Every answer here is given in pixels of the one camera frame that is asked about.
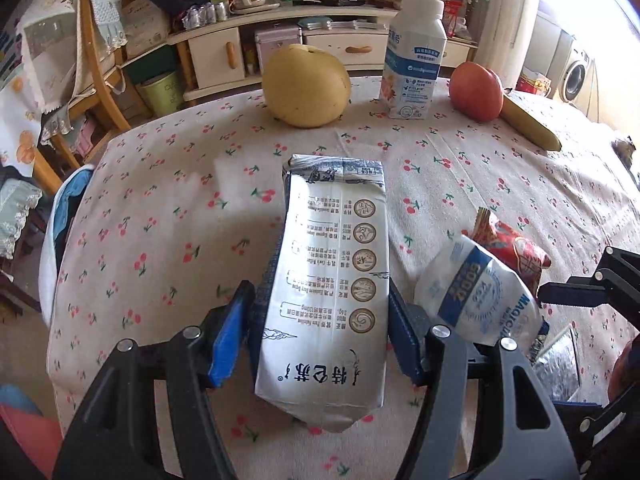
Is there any cherry print tablecloth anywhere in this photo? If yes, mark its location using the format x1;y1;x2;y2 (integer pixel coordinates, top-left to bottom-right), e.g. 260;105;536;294
46;75;640;480

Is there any red orange snack packet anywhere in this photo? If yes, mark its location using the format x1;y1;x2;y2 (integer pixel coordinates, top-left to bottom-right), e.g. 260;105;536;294
470;207;552;296

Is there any yellow banana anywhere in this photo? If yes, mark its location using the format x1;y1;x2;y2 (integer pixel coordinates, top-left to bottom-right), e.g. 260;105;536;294
501;92;562;152

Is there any white milk bottle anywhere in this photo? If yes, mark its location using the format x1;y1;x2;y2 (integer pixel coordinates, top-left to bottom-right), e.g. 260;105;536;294
379;0;447;121

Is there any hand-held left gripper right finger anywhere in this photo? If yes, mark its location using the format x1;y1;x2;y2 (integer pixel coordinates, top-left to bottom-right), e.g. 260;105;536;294
387;277;581;480

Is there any pink metal case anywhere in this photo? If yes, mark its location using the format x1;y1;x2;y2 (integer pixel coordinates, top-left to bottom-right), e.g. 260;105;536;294
254;25;303;61

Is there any blue white cloth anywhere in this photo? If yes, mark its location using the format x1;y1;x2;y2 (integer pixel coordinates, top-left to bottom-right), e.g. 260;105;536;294
40;164;96;311

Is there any green lace chair cloth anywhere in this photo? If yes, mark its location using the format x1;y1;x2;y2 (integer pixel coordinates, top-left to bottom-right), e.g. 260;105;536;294
82;0;127;53

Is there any pink plastic basin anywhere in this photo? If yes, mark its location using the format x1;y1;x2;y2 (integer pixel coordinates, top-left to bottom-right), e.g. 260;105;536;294
0;402;63;478

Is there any wooden chair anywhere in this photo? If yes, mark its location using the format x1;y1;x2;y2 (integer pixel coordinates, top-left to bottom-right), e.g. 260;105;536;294
32;0;133;196

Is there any green bucket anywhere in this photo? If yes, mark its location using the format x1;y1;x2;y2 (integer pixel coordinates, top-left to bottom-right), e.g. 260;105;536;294
136;70;182;117

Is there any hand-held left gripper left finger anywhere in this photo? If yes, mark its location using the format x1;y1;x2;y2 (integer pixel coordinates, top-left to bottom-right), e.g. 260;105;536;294
52;280;256;480

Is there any red shopping bag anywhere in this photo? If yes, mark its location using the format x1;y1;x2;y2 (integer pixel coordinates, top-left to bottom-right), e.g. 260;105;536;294
515;74;553;98

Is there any yellow pear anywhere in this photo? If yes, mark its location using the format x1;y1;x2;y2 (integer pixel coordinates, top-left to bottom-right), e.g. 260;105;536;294
262;43;352;128

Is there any orange print cloth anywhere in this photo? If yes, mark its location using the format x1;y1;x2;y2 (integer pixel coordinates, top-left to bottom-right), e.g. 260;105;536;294
0;75;43;168

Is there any green lace seat cushion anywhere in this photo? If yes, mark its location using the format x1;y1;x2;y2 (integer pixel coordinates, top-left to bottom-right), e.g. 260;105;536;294
0;180;43;258

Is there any white curtain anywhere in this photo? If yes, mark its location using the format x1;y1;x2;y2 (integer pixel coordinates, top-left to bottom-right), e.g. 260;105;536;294
477;0;543;91

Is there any square silver foil container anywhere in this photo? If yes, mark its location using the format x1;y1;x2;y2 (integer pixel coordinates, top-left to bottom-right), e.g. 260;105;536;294
532;327;583;403

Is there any white lace cover cloth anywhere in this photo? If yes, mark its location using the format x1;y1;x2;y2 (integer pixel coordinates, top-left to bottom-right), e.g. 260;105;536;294
19;0;88;113

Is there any row of silver tins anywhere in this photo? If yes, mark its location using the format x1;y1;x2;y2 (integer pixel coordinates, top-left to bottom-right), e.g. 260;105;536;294
181;1;230;28

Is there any cardboard box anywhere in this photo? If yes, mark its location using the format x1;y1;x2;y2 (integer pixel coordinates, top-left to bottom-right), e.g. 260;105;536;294
122;0;171;58

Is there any washing machine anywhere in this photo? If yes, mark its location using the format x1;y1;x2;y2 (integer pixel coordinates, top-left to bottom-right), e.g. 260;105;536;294
557;47;598;108

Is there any small blue label plastic bottle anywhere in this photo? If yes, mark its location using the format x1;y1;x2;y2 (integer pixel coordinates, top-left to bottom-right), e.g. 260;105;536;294
414;232;545;353

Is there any cream wooden cabinet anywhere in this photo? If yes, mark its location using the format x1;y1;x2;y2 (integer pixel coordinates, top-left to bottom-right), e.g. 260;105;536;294
167;2;481;106

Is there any red apple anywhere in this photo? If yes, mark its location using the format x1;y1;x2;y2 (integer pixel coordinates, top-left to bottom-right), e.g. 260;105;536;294
448;61;505;122

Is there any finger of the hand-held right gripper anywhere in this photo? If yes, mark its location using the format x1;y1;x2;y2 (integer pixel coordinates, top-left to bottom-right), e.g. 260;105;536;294
537;247;640;311
552;385;640;461

